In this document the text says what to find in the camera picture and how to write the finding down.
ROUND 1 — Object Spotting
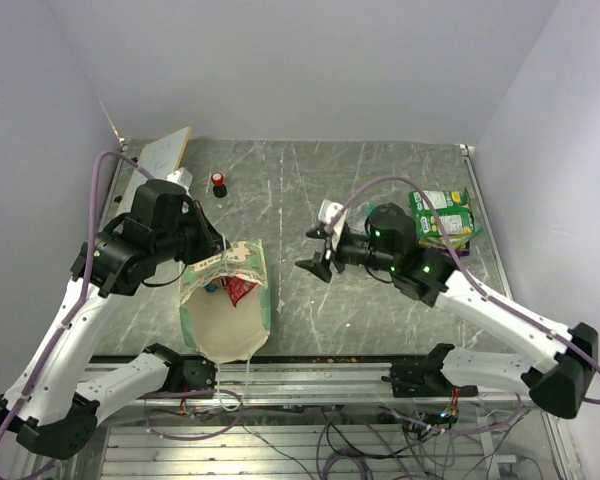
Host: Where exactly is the green illustrated paper bag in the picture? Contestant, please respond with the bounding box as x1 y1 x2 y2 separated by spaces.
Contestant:
179 239 272 380

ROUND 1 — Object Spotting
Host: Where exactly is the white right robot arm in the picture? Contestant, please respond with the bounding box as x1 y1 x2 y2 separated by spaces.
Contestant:
295 201 598 419

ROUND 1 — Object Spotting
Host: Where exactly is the green Fox's candy packet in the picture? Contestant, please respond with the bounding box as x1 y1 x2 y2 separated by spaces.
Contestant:
409 189 472 215

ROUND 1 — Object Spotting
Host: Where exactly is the purple Fox's candy packet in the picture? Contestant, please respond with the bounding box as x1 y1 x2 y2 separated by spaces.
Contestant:
419 235 473 257

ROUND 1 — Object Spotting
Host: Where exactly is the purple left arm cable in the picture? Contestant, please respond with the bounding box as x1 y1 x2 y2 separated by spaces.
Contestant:
0 151 156 480

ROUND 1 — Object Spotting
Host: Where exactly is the aluminium front base frame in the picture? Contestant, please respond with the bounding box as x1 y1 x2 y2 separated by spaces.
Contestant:
32 355 564 406

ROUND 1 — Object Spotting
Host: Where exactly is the aluminium table edge rail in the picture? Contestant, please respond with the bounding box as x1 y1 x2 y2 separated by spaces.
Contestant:
459 144 513 300

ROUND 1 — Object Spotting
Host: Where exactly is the yellow green candy packet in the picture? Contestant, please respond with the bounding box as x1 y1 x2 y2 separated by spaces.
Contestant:
415 211 474 238

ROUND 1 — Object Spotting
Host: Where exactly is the green spring tea candy packet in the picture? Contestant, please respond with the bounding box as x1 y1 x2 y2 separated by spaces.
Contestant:
426 226 482 251

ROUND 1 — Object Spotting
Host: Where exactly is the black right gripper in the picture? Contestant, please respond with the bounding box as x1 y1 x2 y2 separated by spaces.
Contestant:
295 227 398 282

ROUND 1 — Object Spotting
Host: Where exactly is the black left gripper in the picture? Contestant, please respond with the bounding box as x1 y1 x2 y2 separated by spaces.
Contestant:
153 199 232 265

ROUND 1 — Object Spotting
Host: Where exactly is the small red candy packet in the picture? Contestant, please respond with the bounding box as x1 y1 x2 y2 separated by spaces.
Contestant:
224 277 259 308

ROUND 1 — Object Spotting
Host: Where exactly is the small whiteboard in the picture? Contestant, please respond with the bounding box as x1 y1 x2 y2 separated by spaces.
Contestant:
120 126 191 204

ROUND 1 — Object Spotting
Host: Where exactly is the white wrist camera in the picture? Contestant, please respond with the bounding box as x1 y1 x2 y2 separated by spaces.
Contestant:
318 199 349 251
165 167 193 192

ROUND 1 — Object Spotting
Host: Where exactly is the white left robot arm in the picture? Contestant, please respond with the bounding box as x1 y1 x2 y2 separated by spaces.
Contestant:
0 179 221 460

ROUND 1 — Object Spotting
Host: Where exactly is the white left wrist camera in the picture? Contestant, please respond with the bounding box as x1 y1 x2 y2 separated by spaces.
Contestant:
165 167 193 192

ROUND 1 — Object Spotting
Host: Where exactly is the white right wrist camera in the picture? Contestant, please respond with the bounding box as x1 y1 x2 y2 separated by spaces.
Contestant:
318 199 349 251

